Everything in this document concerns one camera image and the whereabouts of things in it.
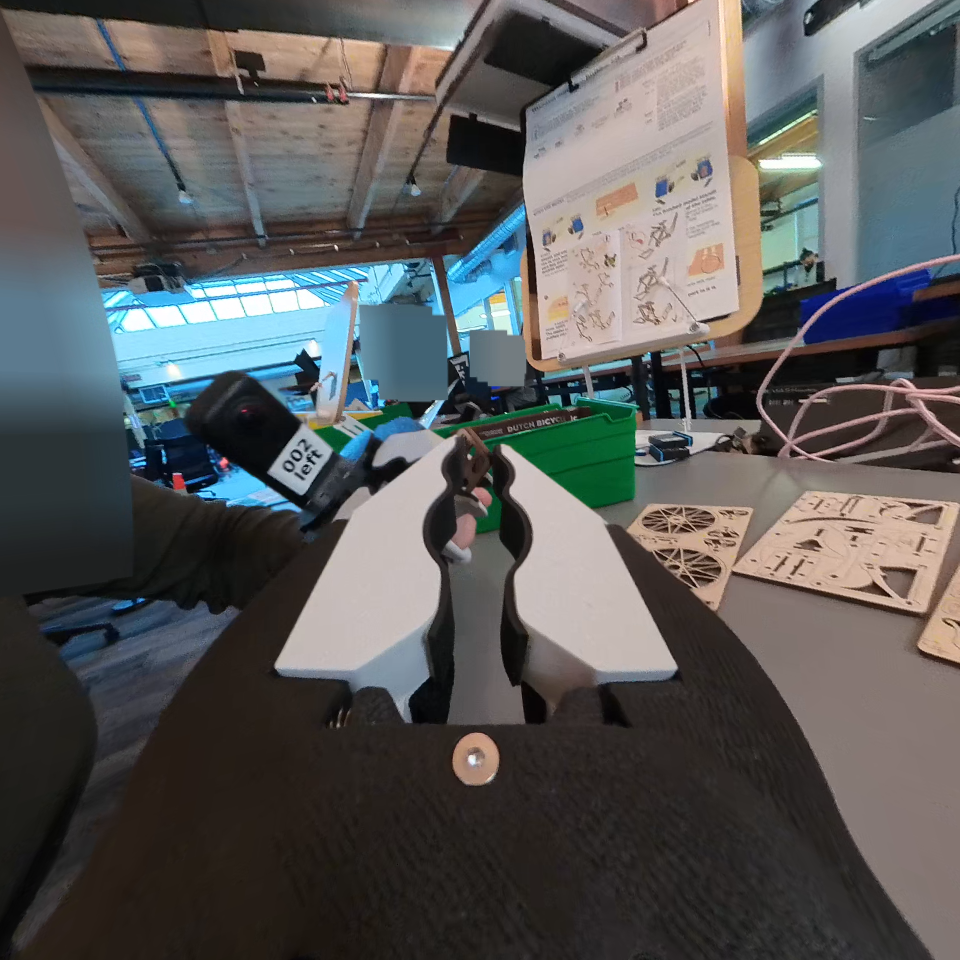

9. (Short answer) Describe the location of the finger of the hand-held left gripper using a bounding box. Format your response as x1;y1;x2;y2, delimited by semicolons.
366;433;447;498

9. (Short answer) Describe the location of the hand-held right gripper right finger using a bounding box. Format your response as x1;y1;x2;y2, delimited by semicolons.
489;442;681;726

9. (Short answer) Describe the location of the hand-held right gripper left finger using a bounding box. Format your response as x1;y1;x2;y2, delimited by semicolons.
274;435;468;726

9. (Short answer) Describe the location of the small slotted wooden part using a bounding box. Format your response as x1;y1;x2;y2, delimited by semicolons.
452;426;498;502

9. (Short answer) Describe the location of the person's left forearm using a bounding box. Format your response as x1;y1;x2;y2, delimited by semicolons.
90;474;335;615

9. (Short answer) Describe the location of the wheel-pattern wooden parts sheet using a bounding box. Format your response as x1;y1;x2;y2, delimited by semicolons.
625;503;754;611

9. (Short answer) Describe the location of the slotted wooden parts sheet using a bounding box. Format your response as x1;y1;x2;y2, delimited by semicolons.
732;490;960;617

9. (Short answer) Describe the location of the arc-pattern wooden parts sheet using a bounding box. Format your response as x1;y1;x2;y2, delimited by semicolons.
917;568;960;667

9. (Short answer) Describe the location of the person's left hand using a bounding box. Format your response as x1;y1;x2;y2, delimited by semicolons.
448;486;495;558

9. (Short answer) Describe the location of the brown cardboard box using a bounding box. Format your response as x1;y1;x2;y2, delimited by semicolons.
435;407;585;444

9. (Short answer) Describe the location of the green plastic bin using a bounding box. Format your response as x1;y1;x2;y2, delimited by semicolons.
311;397;640;535

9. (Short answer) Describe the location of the white stand pole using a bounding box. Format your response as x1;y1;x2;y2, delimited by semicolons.
675;346;699;440

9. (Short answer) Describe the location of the black equipment box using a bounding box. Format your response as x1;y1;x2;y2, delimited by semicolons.
757;378;960;474

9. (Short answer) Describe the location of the black hanging panel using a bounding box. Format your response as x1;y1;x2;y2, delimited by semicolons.
446;112;526;178

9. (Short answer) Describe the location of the person's torso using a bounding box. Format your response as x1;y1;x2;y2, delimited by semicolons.
0;591;100;909

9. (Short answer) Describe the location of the white ceiling unit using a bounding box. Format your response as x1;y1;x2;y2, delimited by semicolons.
435;0;648;108

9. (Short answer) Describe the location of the printed instruction sheet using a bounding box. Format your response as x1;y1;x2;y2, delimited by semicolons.
522;7;740;361

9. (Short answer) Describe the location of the blue plastic bin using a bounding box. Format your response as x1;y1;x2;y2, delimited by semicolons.
798;268;936;333

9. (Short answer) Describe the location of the pink cable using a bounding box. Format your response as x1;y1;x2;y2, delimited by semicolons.
756;253;960;460

